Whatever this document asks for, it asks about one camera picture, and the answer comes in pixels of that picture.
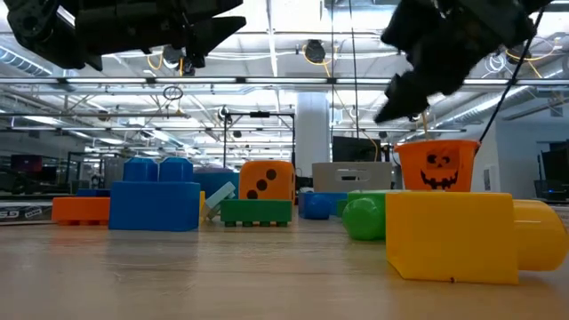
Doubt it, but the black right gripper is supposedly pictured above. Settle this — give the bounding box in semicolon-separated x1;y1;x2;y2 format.
374;0;537;124

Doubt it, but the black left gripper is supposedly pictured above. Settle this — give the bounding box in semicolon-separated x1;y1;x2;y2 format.
75;0;247;58

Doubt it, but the purple foam die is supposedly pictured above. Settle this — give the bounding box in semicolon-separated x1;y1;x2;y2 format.
194;166;240;175

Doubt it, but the orange foam die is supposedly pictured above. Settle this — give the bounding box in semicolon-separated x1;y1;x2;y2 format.
238;159;296;202

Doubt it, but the teal brick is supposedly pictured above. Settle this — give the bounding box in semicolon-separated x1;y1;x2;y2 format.
200;180;237;222

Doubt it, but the dark green brick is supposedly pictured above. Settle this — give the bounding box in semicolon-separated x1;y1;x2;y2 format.
219;198;293;228

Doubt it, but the blue two-stud toy block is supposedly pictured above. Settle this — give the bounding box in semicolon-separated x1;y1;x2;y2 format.
108;156;202;233

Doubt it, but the black monitor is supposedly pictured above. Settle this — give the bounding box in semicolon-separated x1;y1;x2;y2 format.
539;140;569;202
332;135;383;164

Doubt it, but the orange pumpkin face bucket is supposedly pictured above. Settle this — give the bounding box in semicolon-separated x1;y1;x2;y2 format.
394;139;482;193

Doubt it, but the black hanging hoop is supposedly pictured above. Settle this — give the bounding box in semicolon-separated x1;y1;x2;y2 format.
162;84;185;101

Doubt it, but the white square pillar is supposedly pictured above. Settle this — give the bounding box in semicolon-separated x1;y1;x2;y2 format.
294;91;333;179

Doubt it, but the light grey plastic bin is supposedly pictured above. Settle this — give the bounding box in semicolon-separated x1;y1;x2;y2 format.
311;161;393;194

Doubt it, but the green toy block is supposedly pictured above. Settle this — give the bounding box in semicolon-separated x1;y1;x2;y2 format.
341;189;413;243

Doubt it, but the smoky grey translucent bin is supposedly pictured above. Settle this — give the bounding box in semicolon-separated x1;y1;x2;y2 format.
102;156;196;190

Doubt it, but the orange-red flat brick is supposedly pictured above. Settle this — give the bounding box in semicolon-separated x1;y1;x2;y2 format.
51;196;111;227

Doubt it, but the black and white card deck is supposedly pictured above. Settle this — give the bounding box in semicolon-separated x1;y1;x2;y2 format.
0;202;53;226

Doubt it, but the black ceiling cable reel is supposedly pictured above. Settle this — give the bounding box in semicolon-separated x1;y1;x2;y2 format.
160;44;196;76
303;38;329;64

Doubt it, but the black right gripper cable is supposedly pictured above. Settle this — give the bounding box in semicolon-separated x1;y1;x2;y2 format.
477;6;547;144

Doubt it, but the black gantry frame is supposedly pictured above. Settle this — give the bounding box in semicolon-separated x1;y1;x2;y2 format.
220;110;298;172

